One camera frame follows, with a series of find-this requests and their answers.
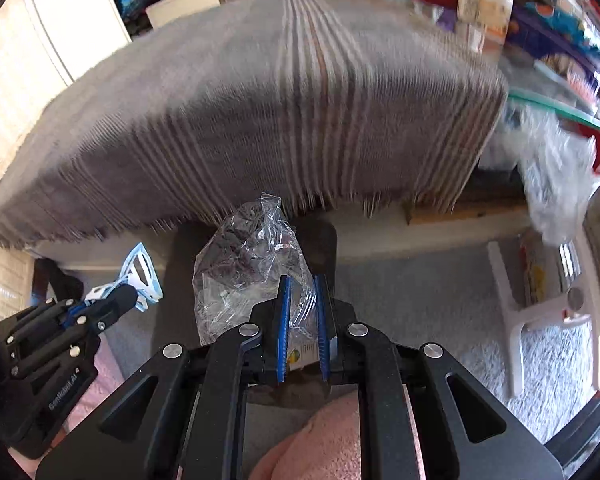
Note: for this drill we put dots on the person's pink pants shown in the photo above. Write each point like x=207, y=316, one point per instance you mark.
x=320, y=440

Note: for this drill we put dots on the hanging clear plastic bag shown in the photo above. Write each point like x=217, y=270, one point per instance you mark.
x=555, y=185

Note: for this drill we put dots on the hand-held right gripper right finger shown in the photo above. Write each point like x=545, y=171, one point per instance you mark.
x=322, y=330

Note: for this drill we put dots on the clear crinkled plastic bag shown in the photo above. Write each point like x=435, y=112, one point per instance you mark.
x=240, y=270

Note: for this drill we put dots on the torn white wrapper strips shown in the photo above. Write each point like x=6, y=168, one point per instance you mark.
x=140, y=270

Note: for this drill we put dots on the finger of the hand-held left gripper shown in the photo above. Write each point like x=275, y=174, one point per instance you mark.
x=117, y=297
x=97, y=321

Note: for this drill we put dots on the blue snack bag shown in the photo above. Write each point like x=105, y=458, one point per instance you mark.
x=555, y=40

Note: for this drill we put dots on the white plastic stool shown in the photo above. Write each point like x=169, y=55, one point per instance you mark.
x=512, y=320

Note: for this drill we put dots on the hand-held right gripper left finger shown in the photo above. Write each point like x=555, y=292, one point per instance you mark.
x=283, y=330

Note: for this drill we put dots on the grey plaid tablecloth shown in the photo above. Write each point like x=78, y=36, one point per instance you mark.
x=230, y=110

